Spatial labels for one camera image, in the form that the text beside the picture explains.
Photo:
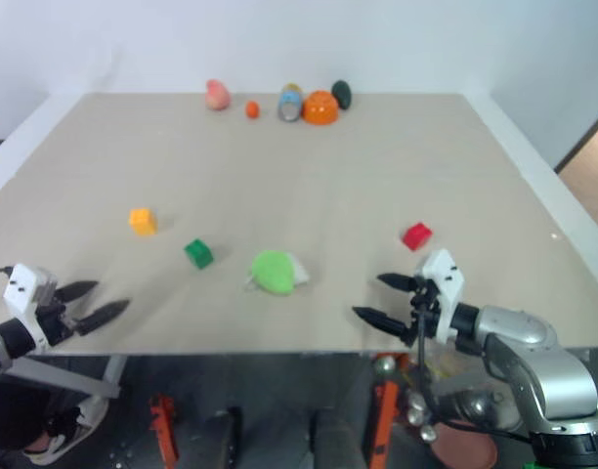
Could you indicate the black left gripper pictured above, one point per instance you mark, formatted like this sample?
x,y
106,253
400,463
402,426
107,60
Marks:
x,y
55,320

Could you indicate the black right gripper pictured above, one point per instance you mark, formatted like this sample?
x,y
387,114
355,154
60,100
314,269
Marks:
x,y
424,305

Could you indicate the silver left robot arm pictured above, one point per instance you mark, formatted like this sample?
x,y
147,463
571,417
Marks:
x,y
8,342

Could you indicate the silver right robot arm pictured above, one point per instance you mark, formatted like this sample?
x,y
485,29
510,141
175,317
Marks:
x,y
538,361

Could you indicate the red cube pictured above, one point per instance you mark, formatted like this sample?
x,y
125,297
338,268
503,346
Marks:
x,y
417,237

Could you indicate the orange-yellow cube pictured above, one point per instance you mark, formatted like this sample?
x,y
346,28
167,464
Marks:
x,y
142,223

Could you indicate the orange metal stand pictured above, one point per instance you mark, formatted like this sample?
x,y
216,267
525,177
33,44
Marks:
x,y
384,415
164,430

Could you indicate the green cube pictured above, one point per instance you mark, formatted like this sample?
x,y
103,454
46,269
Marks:
x,y
199,253

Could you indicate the white sneaker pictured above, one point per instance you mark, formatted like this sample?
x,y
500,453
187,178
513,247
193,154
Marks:
x,y
64,430

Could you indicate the reddish brown plate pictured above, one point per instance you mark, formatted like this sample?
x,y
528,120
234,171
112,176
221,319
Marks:
x,y
467,447

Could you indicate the orange plastic bowl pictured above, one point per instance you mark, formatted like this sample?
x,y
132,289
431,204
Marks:
x,y
320,109

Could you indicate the dark green avocado toy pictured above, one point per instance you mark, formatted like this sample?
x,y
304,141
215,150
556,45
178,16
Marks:
x,y
342,95

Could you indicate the small orange ball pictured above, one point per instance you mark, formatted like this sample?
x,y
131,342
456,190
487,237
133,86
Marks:
x,y
252,110

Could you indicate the pink peach toy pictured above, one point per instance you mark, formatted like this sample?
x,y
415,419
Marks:
x,y
217,96

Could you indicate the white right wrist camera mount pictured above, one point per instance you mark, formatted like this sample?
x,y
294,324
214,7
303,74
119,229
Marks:
x,y
444,288

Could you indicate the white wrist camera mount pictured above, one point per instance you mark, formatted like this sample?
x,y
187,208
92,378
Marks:
x,y
23,289
444,288

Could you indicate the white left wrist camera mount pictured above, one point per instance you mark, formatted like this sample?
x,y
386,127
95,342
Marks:
x,y
23,289

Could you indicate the grey table frame bar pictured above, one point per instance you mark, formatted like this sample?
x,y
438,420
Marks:
x,y
79,381

